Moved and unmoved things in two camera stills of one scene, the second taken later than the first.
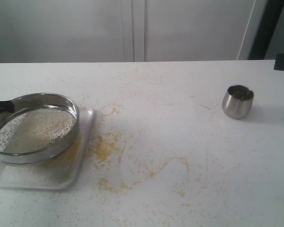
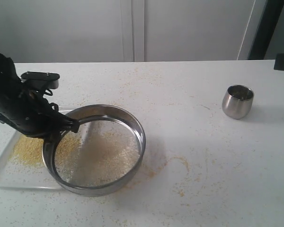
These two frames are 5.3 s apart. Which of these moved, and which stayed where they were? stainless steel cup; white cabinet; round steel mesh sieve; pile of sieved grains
Moved: pile of sieved grains; round steel mesh sieve
Stayed: white cabinet; stainless steel cup
